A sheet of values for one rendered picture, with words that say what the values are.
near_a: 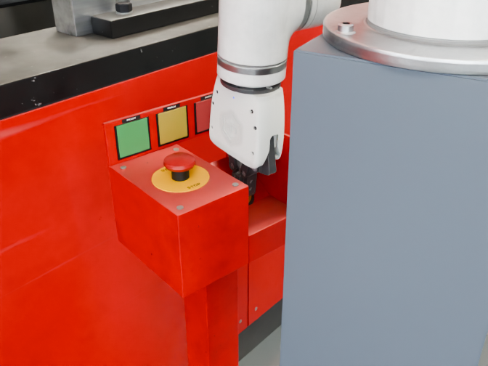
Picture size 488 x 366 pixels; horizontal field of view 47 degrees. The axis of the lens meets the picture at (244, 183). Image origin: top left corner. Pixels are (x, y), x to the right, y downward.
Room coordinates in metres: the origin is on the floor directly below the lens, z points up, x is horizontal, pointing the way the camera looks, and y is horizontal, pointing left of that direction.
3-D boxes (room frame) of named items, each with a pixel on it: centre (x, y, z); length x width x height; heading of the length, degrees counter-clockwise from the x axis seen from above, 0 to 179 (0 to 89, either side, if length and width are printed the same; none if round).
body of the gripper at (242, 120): (0.67, -0.01, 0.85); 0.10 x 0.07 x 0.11; 40
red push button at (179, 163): (0.61, 0.08, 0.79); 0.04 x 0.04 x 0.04
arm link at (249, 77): (0.66, -0.01, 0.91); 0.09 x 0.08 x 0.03; 40
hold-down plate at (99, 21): (1.04, 0.13, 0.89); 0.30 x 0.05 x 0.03; 139
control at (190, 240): (0.65, 0.05, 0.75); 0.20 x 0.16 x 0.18; 130
